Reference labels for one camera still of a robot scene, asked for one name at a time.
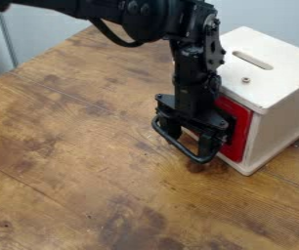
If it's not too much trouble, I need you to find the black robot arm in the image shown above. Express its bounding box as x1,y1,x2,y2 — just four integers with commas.
0,0,228,163

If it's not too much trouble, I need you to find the black metal drawer handle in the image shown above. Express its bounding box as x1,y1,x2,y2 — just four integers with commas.
151,116,214,164

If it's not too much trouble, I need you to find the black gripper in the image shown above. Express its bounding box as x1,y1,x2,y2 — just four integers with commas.
154,79,231,159

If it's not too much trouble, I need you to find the red wooden drawer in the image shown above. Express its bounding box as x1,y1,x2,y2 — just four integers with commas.
215,96,254,163

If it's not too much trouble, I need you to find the white wooden drawer cabinet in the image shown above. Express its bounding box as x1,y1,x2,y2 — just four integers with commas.
219,26,299,176

